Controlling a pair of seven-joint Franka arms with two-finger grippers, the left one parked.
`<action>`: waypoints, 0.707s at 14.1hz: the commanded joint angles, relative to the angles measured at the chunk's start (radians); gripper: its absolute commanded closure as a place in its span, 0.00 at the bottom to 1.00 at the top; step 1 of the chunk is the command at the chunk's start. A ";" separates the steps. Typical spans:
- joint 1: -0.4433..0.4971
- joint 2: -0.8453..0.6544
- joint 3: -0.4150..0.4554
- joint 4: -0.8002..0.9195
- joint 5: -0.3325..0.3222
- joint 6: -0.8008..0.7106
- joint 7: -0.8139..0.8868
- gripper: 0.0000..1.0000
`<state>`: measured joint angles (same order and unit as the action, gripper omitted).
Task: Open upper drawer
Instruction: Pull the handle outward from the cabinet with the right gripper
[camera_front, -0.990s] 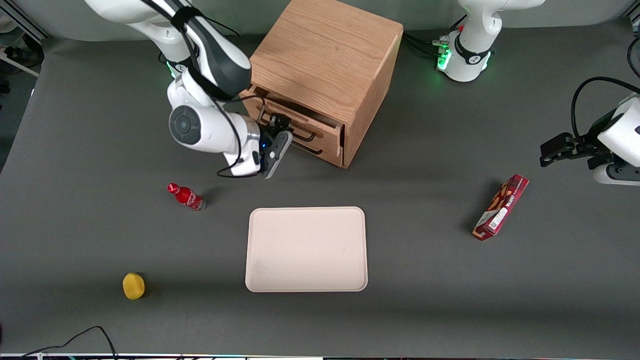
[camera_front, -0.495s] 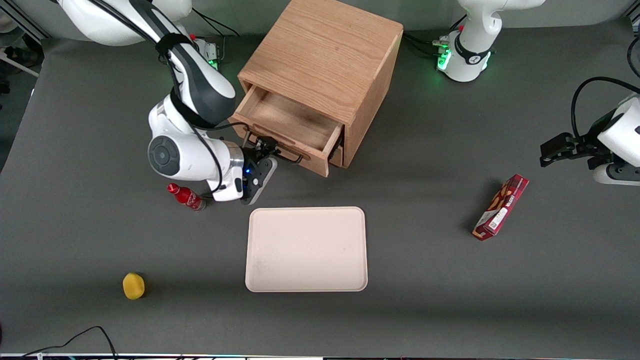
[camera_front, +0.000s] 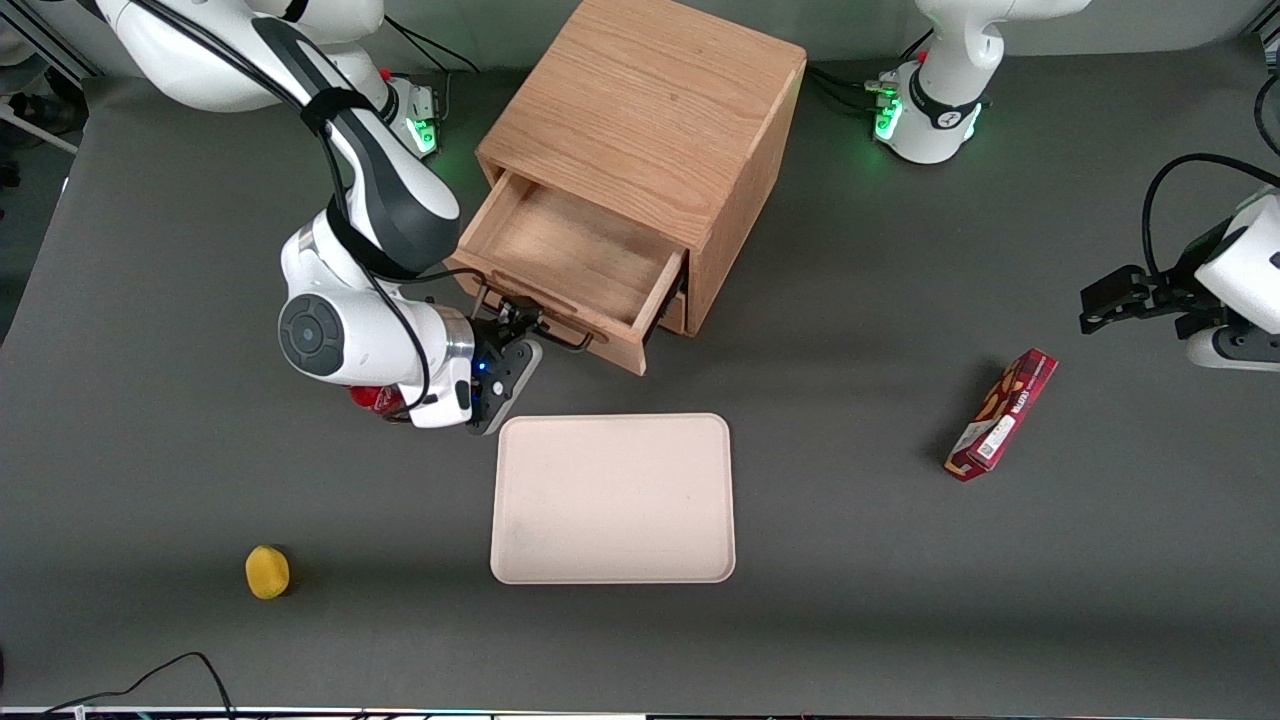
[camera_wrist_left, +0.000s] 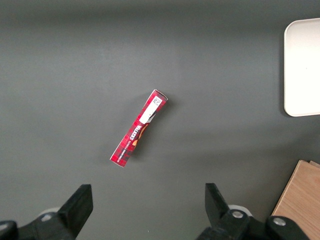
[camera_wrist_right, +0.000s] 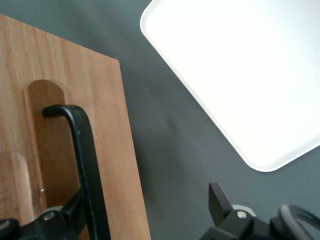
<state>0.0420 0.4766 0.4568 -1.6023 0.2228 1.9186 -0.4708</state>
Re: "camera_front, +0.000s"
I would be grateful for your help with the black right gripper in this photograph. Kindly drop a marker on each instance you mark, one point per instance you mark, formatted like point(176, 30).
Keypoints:
point(494, 334)

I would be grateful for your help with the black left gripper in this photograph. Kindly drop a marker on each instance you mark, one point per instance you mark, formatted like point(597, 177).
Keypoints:
point(1172, 293)

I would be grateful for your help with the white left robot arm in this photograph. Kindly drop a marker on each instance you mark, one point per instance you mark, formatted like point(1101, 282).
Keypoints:
point(950, 90)

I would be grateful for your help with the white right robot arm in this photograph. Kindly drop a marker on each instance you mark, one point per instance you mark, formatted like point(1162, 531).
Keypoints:
point(380, 190)

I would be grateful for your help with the wooden drawer cabinet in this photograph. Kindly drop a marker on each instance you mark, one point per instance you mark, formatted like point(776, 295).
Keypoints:
point(650, 110)

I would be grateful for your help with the red snack box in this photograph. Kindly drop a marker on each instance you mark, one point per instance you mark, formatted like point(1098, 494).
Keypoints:
point(1003, 415)

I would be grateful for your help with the red soda bottle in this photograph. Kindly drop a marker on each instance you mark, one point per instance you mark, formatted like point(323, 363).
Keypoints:
point(378, 398)

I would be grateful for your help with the beige plastic tray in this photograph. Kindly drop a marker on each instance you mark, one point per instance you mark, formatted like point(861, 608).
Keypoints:
point(612, 498)

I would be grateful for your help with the yellow lemon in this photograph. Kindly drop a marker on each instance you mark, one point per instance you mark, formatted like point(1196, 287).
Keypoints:
point(267, 572)

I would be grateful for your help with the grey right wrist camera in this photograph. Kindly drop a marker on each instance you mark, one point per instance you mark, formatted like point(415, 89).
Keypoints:
point(512, 385)

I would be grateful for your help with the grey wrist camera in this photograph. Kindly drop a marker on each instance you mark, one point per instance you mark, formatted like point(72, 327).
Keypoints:
point(1235, 350)
point(512, 385)

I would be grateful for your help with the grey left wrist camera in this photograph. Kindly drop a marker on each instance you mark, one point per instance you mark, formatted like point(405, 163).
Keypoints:
point(1235, 350)

